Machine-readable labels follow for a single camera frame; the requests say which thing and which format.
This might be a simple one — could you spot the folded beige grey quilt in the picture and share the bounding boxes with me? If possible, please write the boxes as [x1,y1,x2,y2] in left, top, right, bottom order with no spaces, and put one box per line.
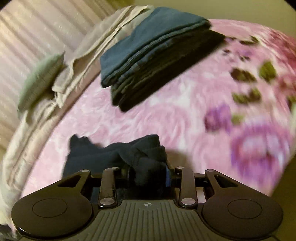
[1,97,57,227]

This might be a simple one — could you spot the folded dark grey garment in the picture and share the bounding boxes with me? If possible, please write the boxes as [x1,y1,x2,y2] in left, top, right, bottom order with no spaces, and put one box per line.
[111,29,225,112]

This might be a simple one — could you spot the pink striped curtain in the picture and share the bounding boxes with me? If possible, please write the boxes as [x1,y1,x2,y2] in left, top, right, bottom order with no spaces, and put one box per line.
[1,0,124,151]

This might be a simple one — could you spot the folded teal garment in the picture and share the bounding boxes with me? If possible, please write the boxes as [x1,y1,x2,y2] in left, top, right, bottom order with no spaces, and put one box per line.
[100,7,211,88]

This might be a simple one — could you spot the green cushion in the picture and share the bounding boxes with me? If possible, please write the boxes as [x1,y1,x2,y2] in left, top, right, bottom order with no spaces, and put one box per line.
[18,52,65,113]

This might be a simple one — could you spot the pink floral bed blanket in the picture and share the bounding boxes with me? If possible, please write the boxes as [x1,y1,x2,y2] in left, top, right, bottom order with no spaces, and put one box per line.
[22,20,295,196]

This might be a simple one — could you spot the dark navy sweatpants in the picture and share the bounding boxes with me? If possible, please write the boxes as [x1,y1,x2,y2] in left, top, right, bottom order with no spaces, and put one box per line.
[62,135,171,200]

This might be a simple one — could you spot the beige pillow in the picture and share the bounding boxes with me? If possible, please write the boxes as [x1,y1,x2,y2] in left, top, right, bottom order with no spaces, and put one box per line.
[52,5,154,108]

